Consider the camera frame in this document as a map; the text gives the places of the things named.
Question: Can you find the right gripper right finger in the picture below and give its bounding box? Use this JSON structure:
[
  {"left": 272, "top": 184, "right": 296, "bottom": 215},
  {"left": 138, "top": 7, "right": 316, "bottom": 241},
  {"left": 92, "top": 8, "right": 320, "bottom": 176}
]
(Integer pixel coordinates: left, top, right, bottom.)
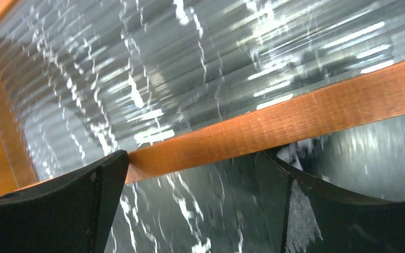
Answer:
[{"left": 255, "top": 152, "right": 405, "bottom": 252}]

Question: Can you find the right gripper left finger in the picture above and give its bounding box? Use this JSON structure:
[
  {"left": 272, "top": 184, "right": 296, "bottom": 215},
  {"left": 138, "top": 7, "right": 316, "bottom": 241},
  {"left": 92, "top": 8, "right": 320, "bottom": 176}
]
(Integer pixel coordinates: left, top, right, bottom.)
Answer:
[{"left": 0, "top": 150, "right": 129, "bottom": 252}]

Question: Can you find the orange wooden shelf rack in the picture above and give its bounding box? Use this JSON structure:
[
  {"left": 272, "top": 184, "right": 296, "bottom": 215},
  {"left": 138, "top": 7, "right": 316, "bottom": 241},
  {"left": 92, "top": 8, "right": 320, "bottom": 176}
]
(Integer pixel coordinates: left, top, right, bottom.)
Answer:
[{"left": 0, "top": 1, "right": 405, "bottom": 179}]

